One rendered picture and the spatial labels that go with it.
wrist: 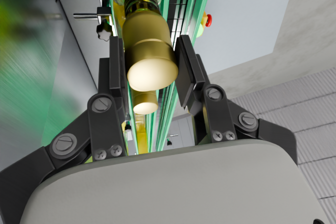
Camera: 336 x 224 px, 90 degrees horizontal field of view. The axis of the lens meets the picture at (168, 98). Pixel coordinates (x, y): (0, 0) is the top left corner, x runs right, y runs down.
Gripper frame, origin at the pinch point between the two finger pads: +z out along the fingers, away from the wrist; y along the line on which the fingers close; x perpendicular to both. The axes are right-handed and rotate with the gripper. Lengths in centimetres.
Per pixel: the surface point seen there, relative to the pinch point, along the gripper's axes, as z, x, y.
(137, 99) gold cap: 4.6, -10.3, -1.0
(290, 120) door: 68, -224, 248
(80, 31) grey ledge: 31.9, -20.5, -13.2
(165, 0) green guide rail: 23.5, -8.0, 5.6
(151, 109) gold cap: 3.8, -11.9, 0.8
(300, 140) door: 34, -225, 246
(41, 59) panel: 10.1, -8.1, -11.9
